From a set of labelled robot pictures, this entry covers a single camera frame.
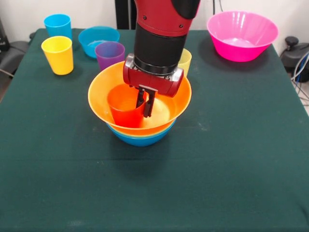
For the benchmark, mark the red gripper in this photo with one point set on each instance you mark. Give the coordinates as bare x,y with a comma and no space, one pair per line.
152,82

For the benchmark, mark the red cup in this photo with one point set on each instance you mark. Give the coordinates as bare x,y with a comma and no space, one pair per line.
125,116

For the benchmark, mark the orange bowl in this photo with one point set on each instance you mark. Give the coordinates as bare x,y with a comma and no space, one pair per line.
173,104

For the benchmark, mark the large blue bowl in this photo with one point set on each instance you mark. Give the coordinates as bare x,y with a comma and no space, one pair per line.
142,142

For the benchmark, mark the pink bowl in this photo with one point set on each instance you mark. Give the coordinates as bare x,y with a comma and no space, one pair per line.
241,29

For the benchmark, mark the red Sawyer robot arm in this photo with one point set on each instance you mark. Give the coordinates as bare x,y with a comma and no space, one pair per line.
159,36

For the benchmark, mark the purple cup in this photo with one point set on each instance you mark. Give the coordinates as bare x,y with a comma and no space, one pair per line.
109,55

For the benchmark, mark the pale translucent yellow cup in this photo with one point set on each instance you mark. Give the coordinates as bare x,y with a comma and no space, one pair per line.
186,61

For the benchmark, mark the small blue bowl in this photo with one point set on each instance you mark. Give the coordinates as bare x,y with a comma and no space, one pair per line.
89,38

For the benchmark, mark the dark green tablecloth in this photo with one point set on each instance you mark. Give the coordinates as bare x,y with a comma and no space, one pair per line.
72,181

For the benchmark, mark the blue cup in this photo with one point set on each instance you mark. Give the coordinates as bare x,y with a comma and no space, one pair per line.
58,26

